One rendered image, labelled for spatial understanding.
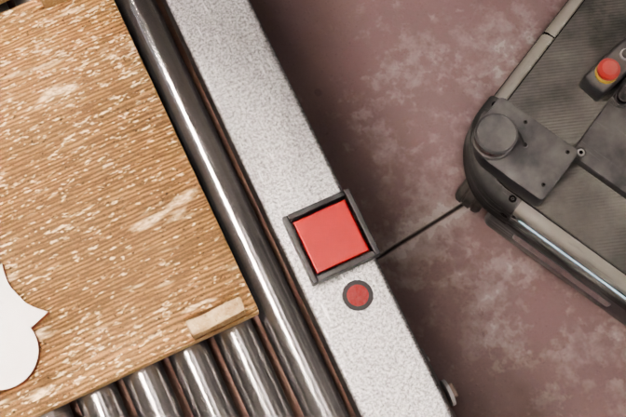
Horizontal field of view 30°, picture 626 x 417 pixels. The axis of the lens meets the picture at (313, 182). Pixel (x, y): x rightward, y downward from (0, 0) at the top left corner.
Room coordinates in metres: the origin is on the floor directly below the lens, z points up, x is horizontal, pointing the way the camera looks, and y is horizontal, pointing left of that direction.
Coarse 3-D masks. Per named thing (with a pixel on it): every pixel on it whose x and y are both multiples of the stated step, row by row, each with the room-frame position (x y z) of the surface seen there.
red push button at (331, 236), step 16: (336, 208) 0.31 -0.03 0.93; (304, 224) 0.29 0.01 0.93; (320, 224) 0.29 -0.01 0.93; (336, 224) 0.29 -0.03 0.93; (352, 224) 0.29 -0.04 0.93; (304, 240) 0.27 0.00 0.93; (320, 240) 0.28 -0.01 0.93; (336, 240) 0.28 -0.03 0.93; (352, 240) 0.28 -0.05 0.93; (320, 256) 0.26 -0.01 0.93; (336, 256) 0.26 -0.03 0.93; (352, 256) 0.26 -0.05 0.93; (320, 272) 0.24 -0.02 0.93
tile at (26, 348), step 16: (0, 272) 0.21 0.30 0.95; (0, 288) 0.20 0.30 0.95; (0, 304) 0.18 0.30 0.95; (16, 304) 0.18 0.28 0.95; (0, 320) 0.16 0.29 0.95; (16, 320) 0.17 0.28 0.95; (32, 320) 0.17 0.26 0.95; (0, 336) 0.15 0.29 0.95; (16, 336) 0.15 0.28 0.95; (32, 336) 0.15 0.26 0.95; (0, 352) 0.13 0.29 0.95; (16, 352) 0.14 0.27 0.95; (32, 352) 0.14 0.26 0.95; (0, 368) 0.12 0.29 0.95; (16, 368) 0.12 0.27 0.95; (32, 368) 0.12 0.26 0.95; (0, 384) 0.10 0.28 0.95; (16, 384) 0.10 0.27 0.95
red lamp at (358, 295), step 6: (354, 288) 0.23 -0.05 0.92; (360, 288) 0.23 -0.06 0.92; (348, 294) 0.22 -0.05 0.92; (354, 294) 0.23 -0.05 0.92; (360, 294) 0.23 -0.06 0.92; (366, 294) 0.23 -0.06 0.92; (348, 300) 0.22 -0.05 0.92; (354, 300) 0.22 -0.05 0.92; (360, 300) 0.22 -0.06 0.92; (366, 300) 0.22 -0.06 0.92
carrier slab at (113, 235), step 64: (0, 64) 0.43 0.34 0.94; (64, 64) 0.44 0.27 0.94; (128, 64) 0.45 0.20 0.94; (0, 128) 0.36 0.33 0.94; (64, 128) 0.37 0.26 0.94; (128, 128) 0.38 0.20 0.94; (0, 192) 0.30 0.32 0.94; (64, 192) 0.30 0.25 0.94; (128, 192) 0.31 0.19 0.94; (192, 192) 0.31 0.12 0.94; (0, 256) 0.23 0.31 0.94; (64, 256) 0.24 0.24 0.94; (128, 256) 0.24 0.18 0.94; (192, 256) 0.25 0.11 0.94; (64, 320) 0.17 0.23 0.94; (128, 320) 0.18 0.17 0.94; (64, 384) 0.11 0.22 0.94
